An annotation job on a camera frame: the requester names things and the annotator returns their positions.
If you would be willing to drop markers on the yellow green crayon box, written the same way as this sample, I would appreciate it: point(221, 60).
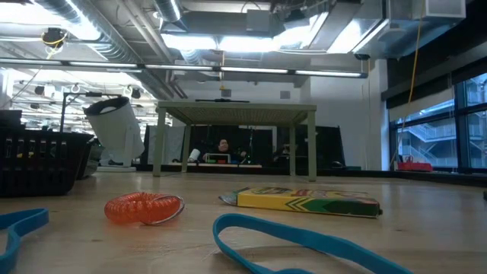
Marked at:
point(304, 203)

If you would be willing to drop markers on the blue rubber band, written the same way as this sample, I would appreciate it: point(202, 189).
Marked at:
point(26, 218)
point(304, 236)

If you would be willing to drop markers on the red-orange coil wristband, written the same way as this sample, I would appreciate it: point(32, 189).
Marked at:
point(133, 209)

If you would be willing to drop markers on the light wood desk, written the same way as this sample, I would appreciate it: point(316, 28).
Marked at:
point(243, 165)

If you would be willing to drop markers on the white desk lamp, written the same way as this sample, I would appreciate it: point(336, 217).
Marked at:
point(118, 133)

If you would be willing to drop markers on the person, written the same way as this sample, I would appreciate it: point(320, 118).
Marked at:
point(223, 145)

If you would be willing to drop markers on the small white-framed screen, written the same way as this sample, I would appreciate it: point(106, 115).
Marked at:
point(218, 154)

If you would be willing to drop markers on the white cylinder cup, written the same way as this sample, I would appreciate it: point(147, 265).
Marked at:
point(194, 155)

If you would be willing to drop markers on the black partition panel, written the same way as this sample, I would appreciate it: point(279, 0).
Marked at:
point(327, 148)

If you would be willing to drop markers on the black ceiling dome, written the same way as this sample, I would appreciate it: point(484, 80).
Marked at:
point(361, 56)

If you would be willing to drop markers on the black plastic basket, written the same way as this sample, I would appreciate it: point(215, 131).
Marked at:
point(38, 167)
point(89, 161)

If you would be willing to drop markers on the red bin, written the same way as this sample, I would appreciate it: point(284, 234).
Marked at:
point(414, 166)

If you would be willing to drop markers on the white ceiling unit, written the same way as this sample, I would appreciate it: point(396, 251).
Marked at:
point(445, 9)

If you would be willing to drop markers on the silver spiral ventilation duct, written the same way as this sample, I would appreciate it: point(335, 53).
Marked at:
point(102, 38)

